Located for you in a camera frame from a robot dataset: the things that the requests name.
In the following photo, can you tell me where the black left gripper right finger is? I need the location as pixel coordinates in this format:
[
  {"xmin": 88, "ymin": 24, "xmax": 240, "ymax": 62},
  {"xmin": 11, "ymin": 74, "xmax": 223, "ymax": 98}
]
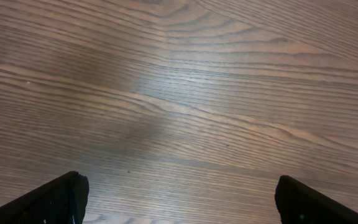
[{"xmin": 275, "ymin": 175, "xmax": 358, "ymax": 224}]

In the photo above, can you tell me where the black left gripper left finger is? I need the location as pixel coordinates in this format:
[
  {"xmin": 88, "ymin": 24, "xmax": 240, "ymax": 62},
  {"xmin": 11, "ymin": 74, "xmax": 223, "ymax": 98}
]
[{"xmin": 0, "ymin": 171, "xmax": 89, "ymax": 224}]

